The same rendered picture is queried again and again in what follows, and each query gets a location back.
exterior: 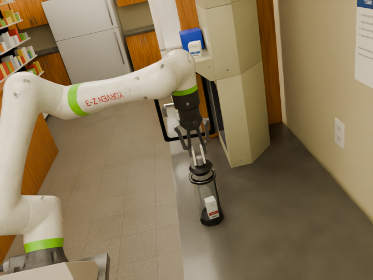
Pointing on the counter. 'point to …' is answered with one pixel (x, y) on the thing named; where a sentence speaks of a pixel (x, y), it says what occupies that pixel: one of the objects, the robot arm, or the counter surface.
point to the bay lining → (217, 105)
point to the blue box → (191, 35)
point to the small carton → (195, 48)
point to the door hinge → (212, 105)
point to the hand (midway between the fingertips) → (198, 155)
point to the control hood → (205, 65)
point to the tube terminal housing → (238, 77)
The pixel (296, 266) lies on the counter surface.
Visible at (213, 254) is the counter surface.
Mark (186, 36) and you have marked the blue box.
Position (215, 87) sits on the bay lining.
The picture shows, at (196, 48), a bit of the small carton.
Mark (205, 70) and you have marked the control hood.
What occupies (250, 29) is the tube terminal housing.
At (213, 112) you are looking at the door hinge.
